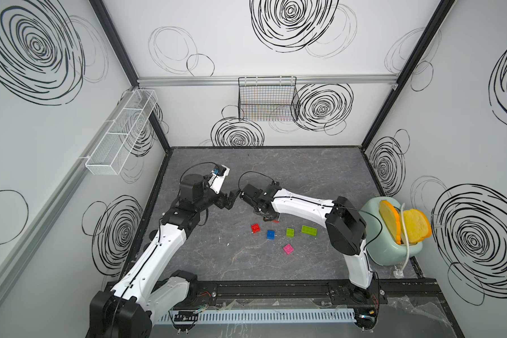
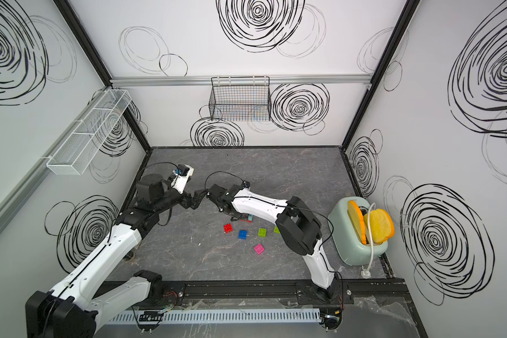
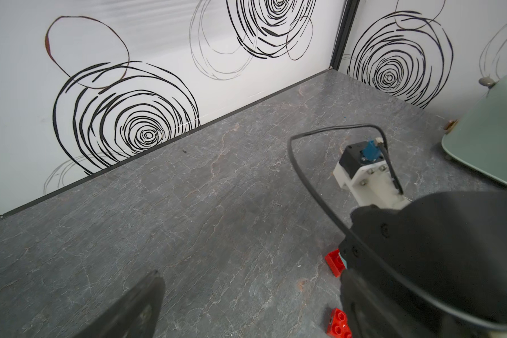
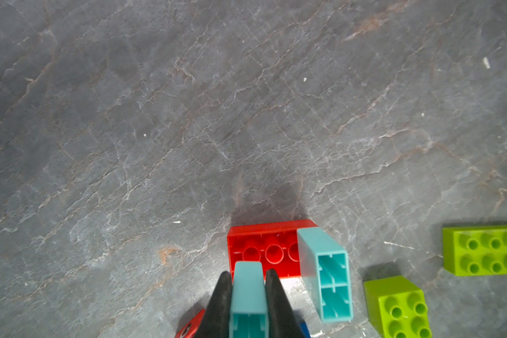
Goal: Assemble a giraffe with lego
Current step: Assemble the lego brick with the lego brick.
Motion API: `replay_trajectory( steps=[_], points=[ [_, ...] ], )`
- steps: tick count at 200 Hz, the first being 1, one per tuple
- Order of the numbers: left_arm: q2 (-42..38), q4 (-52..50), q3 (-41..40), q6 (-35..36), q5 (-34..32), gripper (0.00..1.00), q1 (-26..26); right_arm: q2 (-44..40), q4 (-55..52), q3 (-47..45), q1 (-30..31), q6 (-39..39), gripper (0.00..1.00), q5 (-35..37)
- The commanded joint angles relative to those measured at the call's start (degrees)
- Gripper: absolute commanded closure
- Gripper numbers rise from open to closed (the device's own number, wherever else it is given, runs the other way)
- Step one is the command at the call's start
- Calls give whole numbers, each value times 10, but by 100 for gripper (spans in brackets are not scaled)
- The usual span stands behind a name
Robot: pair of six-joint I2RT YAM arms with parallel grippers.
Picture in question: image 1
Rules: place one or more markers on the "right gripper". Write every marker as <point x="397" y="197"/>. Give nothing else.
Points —
<point x="270" y="217"/>

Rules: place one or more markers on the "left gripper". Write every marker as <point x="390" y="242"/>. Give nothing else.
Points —
<point x="221" y="203"/>

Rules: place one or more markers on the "long green lego brick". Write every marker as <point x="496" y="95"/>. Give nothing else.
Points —
<point x="309" y="230"/>

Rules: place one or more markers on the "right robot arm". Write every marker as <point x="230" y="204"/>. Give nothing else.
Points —
<point x="345" y="227"/>

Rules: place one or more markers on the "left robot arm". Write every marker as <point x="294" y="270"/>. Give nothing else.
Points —
<point x="134" y="304"/>

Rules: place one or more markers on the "small red lego brick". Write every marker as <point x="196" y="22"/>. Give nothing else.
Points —
<point x="255" y="228"/>

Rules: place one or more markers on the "pink lego brick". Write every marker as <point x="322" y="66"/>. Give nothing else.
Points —
<point x="288" y="249"/>

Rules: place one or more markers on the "mint green toaster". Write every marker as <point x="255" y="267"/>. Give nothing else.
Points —
<point x="381" y="247"/>

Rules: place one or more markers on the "orange toast slice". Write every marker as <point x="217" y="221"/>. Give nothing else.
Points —
<point x="392" y="220"/>

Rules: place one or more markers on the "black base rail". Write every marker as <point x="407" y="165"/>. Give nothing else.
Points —
<point x="337" y="292"/>

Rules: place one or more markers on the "black wire basket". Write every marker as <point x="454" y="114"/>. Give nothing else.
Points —
<point x="263" y="99"/>

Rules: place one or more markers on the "white slotted cable duct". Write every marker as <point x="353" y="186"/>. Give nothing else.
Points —
<point x="261" y="316"/>

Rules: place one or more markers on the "white wire shelf basket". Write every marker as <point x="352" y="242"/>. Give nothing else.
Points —
<point x="117" y="144"/>

